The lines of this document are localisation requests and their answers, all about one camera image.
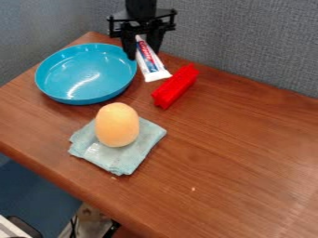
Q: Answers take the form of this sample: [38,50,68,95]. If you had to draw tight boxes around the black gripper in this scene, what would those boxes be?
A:
[106,0,177,60]

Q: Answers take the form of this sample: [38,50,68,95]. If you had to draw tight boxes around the light blue folded cloth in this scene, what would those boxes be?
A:
[68,118,167,176]

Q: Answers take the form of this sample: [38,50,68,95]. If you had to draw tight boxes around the red plastic block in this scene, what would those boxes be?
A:
[150,63,199,110]

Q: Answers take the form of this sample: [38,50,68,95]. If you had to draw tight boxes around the white toothpaste tube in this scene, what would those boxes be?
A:
[134,35,171,83]

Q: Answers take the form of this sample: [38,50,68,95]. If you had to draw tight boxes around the blue plastic plate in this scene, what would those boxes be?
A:
[34,43,136,105]

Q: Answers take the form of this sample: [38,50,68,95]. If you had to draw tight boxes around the orange egg-shaped sponge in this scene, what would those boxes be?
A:
[96,102,138,147]

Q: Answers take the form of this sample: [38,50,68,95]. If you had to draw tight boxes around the objects under table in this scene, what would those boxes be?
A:
[0,205,120,238]

